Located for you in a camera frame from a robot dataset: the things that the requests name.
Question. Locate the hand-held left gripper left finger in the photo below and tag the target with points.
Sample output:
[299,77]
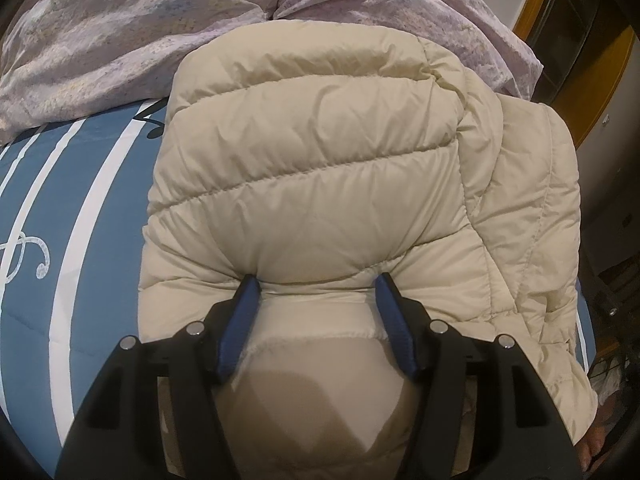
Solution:
[240,330]

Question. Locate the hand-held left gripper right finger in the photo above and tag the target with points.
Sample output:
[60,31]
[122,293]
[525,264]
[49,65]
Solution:
[397,325]

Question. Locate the beige quilted down jacket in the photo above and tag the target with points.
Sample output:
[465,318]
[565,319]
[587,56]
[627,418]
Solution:
[320,180]

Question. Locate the bed with blue striped sheet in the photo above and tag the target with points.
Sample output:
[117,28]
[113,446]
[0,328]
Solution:
[65,240]

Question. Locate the person's bare foot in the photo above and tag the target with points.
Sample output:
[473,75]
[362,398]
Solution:
[596,435]

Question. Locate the lilac floral duvet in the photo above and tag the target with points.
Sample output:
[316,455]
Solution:
[120,35]

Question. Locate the purple floral pillow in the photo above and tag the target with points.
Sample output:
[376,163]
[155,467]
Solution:
[400,0]

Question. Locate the dark glass cabinet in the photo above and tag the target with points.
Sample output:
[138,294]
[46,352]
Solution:
[585,20]

